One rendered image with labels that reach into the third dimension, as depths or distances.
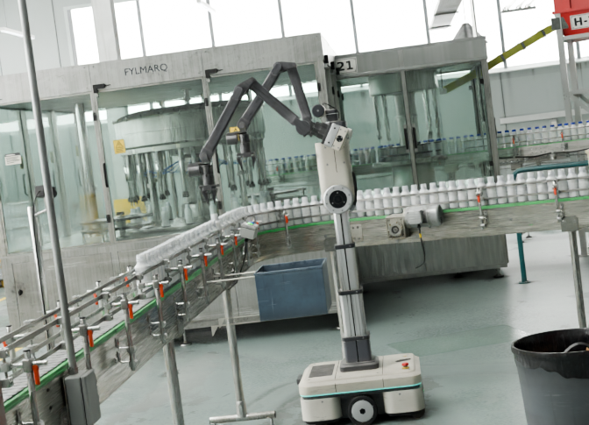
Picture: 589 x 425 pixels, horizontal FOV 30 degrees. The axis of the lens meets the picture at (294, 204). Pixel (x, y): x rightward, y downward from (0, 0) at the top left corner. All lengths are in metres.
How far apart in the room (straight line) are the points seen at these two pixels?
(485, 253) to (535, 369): 6.50
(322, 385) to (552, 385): 1.95
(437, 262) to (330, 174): 4.87
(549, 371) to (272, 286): 1.43
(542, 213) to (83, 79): 4.04
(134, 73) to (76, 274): 1.69
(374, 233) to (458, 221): 0.54
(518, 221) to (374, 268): 4.14
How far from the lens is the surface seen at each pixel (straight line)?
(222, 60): 8.74
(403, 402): 5.83
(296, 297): 4.95
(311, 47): 8.66
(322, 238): 6.96
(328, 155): 5.82
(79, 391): 2.97
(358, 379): 5.82
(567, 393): 4.14
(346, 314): 5.95
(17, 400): 2.67
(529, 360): 4.17
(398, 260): 10.59
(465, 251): 10.60
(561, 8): 11.67
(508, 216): 6.63
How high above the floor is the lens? 1.49
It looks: 3 degrees down
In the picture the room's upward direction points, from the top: 7 degrees counter-clockwise
